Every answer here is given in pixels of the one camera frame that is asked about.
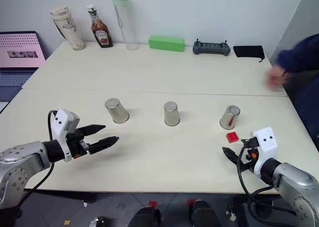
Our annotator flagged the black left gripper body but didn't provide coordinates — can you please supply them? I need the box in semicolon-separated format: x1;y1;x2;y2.
65;127;90;159

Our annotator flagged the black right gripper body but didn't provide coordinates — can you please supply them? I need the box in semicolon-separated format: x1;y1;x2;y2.
238;147;259;175

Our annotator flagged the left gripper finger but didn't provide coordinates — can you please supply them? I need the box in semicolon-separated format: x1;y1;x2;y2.
82;124;107;138
88;136;120;155

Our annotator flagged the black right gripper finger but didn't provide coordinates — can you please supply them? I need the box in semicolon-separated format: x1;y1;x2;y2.
222;147;241;167

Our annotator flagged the person's bare hand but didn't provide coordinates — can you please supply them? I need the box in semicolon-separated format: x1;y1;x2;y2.
261;65;292;91

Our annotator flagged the small red block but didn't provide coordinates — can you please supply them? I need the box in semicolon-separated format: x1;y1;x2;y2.
226;131;239;144

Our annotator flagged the inverted steel cup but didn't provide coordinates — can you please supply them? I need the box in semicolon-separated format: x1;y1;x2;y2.
163;101;181;127
104;98;130;124
219;105;241;131

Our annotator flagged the white floor fitting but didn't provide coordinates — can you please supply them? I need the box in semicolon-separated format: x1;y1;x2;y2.
225;204;238;222

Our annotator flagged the dark rounded shape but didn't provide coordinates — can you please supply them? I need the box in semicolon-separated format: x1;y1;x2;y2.
129;206;162;227
189;199;222;227

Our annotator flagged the white crumpled floor scrap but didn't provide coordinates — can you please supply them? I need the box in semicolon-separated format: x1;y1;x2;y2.
89;216;106;227

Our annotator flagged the person's dark clothed body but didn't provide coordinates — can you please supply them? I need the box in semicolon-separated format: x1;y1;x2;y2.
283;71;319;149

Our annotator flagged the ketchup bottle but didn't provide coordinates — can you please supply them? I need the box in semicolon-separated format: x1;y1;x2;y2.
86;4;114;49

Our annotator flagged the beige travel tumbler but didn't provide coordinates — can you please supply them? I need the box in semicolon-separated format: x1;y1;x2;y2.
49;5;86;51

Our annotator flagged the black cloth pouch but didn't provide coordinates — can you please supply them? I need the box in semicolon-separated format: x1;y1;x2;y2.
233;45;265;63

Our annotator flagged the open laptop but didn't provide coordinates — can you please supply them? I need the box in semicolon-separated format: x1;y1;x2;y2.
0;31;47;89

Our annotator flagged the grey remote controller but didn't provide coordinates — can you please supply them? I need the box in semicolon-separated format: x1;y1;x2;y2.
192;39;231;56

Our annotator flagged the clear bottle green lid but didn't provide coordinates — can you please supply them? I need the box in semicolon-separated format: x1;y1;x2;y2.
110;0;140;51

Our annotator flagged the green rectangular box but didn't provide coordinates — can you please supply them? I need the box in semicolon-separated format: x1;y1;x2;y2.
148;35;185;53

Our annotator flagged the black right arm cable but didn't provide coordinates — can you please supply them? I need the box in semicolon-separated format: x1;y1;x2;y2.
236;145;297;216

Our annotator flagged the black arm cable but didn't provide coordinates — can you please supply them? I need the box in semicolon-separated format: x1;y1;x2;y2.
21;110;57;195
236;145;297;216

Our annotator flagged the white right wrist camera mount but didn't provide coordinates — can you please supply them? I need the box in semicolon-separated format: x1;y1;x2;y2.
250;126;279;175

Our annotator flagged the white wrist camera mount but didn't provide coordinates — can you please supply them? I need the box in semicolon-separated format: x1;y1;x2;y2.
250;126;279;175
51;109;81;162

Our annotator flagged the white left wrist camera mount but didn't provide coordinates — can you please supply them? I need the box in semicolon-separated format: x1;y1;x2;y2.
51;109;81;162

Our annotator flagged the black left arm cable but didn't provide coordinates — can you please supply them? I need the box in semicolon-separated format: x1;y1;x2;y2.
21;110;57;195

